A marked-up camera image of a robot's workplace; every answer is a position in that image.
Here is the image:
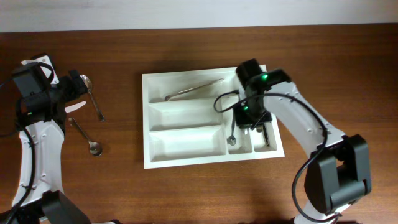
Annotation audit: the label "large steel spoon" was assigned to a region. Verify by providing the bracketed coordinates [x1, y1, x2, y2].
[80, 74, 105, 122]

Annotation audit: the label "steel fork dark handle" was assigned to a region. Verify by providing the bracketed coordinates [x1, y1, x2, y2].
[262, 124, 270, 147]

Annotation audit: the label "white plastic knife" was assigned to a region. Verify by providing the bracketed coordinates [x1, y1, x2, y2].
[65, 101, 86, 113]

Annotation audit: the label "steel teaspoon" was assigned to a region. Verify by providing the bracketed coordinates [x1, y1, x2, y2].
[226, 113, 236, 146]

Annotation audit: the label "steel tongs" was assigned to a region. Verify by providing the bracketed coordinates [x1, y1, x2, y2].
[164, 78, 224, 101]

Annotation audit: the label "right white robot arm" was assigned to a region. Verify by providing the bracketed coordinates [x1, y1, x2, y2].
[233, 59, 372, 223]

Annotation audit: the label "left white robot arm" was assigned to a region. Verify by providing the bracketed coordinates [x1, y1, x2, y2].
[1, 61, 90, 223]

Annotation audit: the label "white plastic cutlery tray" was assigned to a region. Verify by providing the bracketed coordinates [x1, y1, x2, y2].
[142, 67, 284, 169]

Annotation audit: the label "right black cable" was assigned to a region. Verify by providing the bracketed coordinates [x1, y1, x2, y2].
[213, 89, 343, 223]

